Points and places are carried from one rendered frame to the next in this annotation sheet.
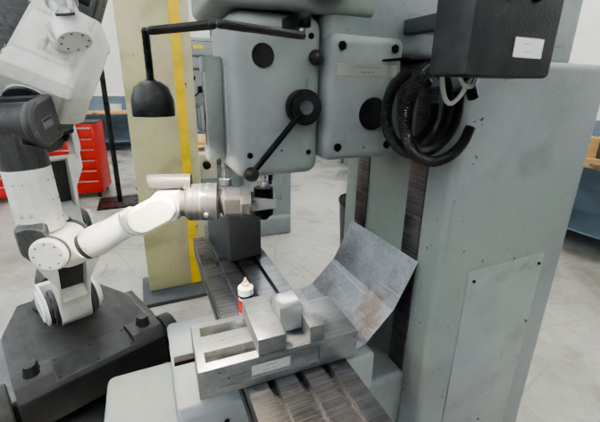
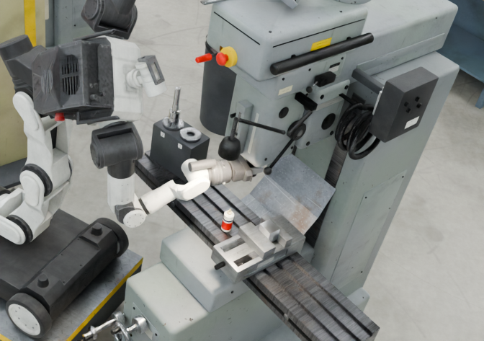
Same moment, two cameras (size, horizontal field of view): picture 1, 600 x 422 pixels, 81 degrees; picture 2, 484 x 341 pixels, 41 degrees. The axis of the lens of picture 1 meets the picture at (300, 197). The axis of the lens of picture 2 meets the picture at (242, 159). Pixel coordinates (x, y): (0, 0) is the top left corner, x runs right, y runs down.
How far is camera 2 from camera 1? 1.81 m
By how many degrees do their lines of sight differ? 30
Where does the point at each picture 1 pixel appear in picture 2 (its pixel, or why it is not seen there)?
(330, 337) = (293, 243)
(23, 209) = (124, 196)
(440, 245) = (352, 184)
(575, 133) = (435, 106)
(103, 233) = (162, 200)
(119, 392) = (142, 286)
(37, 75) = (129, 112)
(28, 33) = (118, 83)
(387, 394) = not seen: hidden behind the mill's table
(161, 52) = not seen: outside the picture
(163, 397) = (173, 285)
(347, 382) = (302, 264)
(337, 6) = not seen: hidden behind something
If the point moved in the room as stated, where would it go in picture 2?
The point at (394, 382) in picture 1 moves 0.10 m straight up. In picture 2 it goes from (309, 255) to (314, 239)
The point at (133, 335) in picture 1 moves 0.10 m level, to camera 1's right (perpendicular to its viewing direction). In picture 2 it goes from (96, 242) to (119, 240)
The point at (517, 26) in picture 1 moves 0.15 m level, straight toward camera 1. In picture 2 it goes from (408, 118) to (408, 143)
